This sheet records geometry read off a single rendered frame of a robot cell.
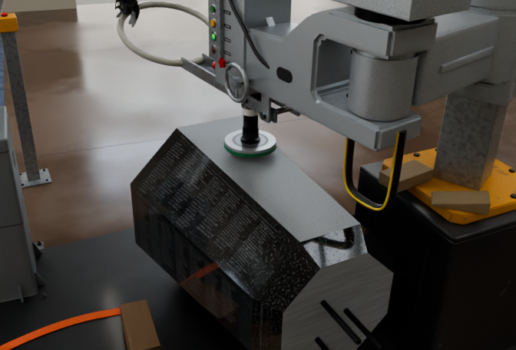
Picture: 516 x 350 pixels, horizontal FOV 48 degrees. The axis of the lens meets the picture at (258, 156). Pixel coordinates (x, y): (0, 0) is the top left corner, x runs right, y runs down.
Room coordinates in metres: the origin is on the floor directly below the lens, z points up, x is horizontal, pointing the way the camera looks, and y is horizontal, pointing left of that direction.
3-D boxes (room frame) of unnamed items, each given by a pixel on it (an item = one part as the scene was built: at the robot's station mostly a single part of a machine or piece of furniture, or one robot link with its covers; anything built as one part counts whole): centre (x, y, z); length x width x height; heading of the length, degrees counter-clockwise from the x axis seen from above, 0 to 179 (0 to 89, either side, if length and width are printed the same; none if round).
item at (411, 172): (2.01, -0.59, 0.81); 0.20 x 0.10 x 0.05; 124
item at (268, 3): (2.10, -0.01, 1.32); 0.36 x 0.22 x 0.45; 37
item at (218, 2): (2.15, 0.17, 1.37); 0.08 x 0.03 x 0.28; 37
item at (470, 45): (1.94, -0.69, 1.36); 0.74 x 0.34 x 0.25; 133
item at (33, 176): (3.31, 1.48, 0.54); 0.20 x 0.20 x 1.09; 26
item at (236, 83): (1.99, 0.06, 1.19); 0.15 x 0.10 x 0.15; 37
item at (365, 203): (1.63, -0.36, 1.05); 0.23 x 0.03 x 0.32; 37
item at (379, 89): (1.64, -0.36, 1.34); 0.19 x 0.19 x 0.20
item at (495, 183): (2.08, -0.84, 0.76); 0.49 x 0.49 x 0.05; 26
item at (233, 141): (2.16, 0.03, 0.87); 0.21 x 0.21 x 0.01
